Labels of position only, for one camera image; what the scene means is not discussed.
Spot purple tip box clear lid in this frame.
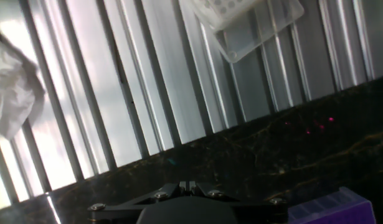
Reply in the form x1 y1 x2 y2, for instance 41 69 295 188
287 186 376 224

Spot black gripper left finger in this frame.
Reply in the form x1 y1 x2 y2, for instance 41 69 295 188
87 182 188 224

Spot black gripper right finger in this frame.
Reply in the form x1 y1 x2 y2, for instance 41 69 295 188
188 182 288 224

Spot black marble pattern mat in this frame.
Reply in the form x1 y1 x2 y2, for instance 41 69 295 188
0 73 383 224

